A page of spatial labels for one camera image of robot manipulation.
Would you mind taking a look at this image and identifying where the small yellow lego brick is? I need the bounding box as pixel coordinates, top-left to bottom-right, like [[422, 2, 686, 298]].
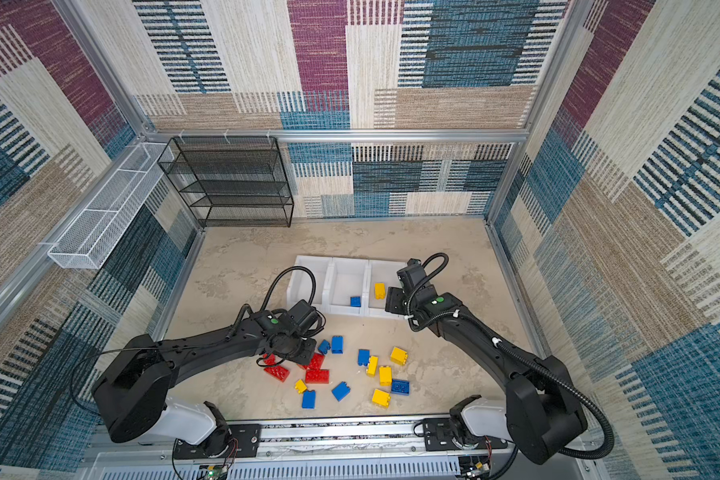
[[294, 380, 307, 394]]

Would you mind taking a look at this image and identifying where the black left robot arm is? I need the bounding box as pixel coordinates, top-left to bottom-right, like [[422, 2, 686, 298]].
[[91, 300, 325, 456]]

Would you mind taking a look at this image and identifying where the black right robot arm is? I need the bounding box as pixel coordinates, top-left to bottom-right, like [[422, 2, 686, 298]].
[[385, 287, 598, 465]]

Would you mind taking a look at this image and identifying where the white three-compartment bin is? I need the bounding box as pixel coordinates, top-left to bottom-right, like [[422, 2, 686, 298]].
[[294, 255, 405, 320]]

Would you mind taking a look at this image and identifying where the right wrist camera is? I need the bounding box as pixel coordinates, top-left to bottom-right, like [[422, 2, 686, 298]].
[[397, 258, 427, 293]]

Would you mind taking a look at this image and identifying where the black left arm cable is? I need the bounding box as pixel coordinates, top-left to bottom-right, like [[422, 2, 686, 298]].
[[227, 265, 317, 337]]

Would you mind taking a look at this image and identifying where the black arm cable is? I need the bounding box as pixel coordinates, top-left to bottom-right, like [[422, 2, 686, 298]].
[[227, 265, 317, 337], [404, 252, 616, 460]]

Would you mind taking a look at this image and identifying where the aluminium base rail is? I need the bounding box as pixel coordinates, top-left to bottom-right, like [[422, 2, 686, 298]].
[[75, 400, 608, 479]]

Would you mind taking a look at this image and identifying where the black wire shelf rack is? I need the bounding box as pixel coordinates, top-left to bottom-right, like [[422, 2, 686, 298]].
[[157, 136, 294, 228]]

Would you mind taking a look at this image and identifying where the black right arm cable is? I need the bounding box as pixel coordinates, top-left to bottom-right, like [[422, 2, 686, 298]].
[[404, 252, 616, 460]]

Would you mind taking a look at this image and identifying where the white wire mesh basket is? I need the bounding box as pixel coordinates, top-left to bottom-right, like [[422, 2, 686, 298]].
[[48, 142, 165, 270]]

